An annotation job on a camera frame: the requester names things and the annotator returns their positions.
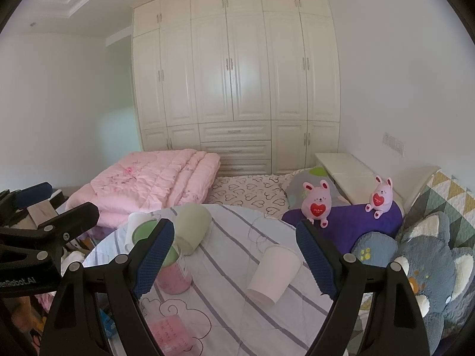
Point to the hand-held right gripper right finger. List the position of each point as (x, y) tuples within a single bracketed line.
[(315, 261)]

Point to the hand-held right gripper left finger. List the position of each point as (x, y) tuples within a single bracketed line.
[(154, 257)]

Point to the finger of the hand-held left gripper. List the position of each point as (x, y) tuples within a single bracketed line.
[(33, 194), (76, 217)]

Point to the pink cup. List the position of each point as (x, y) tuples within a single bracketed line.
[(173, 280)]

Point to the white cup with green inside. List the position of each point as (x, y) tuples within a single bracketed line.
[(139, 230)]

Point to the pale green cup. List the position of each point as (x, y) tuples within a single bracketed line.
[(193, 230)]

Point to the brown cardboard box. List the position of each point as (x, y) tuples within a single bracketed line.
[(41, 213)]

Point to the purple cushion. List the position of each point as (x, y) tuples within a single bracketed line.
[(352, 226)]

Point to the pink plush bunny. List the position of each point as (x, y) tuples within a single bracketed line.
[(379, 198), (315, 204)]

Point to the pink notepad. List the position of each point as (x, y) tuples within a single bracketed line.
[(173, 329)]

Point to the pink quilt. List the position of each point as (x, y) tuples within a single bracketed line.
[(156, 181)]

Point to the striped white tablecloth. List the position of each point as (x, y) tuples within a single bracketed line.
[(230, 252)]

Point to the grey pillow with green patch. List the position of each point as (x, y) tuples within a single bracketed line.
[(311, 181)]

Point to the blue packet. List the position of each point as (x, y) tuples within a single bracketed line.
[(107, 324)]

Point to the cream padded headboard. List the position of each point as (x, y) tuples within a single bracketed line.
[(352, 176)]

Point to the heart print bed sheet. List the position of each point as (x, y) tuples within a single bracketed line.
[(248, 193)]

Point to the grey bear cushion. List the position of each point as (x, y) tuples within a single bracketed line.
[(434, 263)]

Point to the patchwork quilt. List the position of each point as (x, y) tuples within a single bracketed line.
[(447, 194)]

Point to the cream wardrobe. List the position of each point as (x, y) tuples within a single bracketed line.
[(237, 66)]

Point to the wall switch panel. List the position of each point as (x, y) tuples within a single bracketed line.
[(393, 143)]

